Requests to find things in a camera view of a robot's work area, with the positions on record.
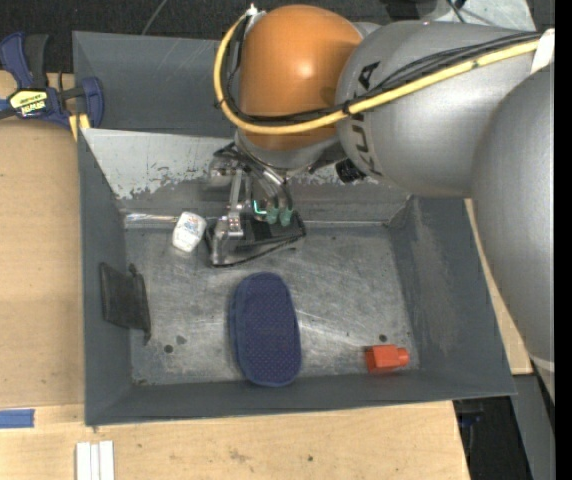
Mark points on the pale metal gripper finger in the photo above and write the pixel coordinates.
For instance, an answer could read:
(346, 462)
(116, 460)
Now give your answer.
(227, 245)

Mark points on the small white bottle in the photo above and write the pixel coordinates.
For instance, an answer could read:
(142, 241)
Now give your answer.
(188, 231)

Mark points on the blue oval dotted pouch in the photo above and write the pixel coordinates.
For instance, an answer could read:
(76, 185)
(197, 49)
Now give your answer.
(266, 330)

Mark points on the grey metal bin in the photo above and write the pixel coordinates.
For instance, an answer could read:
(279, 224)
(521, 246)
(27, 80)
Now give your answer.
(346, 293)

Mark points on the orange-red small block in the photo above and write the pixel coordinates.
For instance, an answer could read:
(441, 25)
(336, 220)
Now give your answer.
(383, 359)

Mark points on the black cylinder on white bracket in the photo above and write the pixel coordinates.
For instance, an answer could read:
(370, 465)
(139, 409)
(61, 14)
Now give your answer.
(350, 172)

